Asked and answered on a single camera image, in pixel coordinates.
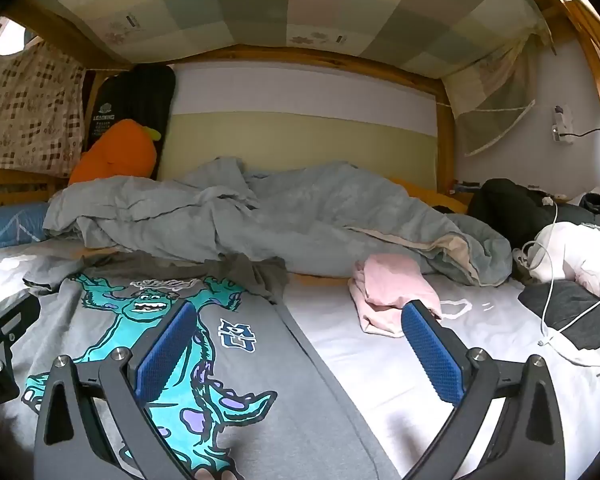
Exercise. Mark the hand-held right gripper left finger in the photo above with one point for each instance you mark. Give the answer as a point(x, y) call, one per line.
point(165, 355)

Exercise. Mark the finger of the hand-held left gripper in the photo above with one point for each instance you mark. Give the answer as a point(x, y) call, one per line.
point(22, 310)

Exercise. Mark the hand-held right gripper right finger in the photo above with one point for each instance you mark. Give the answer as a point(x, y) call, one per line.
point(432, 357)

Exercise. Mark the grey monster print t-shirt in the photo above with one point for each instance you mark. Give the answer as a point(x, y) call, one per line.
point(280, 360)

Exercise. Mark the printed white bed sheet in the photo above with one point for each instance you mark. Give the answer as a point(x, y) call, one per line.
point(380, 385)

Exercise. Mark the blue pillow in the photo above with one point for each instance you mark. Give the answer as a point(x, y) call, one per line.
point(10, 225)

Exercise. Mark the pink folded garment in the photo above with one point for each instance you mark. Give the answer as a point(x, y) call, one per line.
point(390, 280)

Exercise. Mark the dark grey cloth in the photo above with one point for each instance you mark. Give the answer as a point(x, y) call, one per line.
point(570, 305)

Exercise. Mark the black jacket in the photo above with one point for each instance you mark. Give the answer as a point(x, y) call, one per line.
point(505, 210)

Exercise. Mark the white garment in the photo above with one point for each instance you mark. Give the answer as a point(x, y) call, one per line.
point(580, 255)

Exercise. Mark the orange carrot plush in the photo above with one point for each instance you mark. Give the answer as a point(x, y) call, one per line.
point(115, 155)

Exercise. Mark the grey duvet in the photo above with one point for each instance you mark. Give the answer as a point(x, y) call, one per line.
point(280, 210)

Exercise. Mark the patterned beige pillow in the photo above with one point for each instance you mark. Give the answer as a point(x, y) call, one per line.
point(25, 110)

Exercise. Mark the black printed cushion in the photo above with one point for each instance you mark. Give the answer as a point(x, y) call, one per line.
point(130, 95)

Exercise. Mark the pastel checked canopy cloth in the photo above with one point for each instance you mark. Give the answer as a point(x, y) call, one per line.
point(280, 0)

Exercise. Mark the white wall charger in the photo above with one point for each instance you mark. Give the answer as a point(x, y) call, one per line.
point(561, 127)

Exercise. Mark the wooden bed frame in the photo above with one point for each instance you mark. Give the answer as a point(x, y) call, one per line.
point(300, 54)

